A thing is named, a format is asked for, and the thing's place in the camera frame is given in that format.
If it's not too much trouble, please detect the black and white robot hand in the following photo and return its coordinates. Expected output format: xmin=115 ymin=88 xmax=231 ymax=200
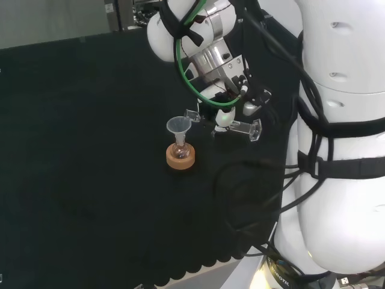
xmin=197 ymin=75 xmax=272 ymax=138

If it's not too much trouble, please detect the cork ring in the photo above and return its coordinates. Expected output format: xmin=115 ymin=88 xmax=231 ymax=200
xmin=165 ymin=143 xmax=196 ymax=170

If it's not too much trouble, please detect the green cable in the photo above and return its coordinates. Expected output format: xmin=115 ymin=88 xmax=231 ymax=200
xmin=174 ymin=0 xmax=243 ymax=108

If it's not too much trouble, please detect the black bench cloth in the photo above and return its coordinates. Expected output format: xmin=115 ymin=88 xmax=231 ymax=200
xmin=0 ymin=8 xmax=303 ymax=287

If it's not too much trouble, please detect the clear round-bottom flask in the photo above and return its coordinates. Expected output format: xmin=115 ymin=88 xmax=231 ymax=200
xmin=171 ymin=138 xmax=189 ymax=160

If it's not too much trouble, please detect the clear plastic funnel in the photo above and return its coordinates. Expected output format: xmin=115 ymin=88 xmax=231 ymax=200
xmin=166 ymin=117 xmax=191 ymax=146

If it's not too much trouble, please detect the looped black cable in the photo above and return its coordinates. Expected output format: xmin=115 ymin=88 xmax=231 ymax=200
xmin=212 ymin=158 xmax=301 ymax=259

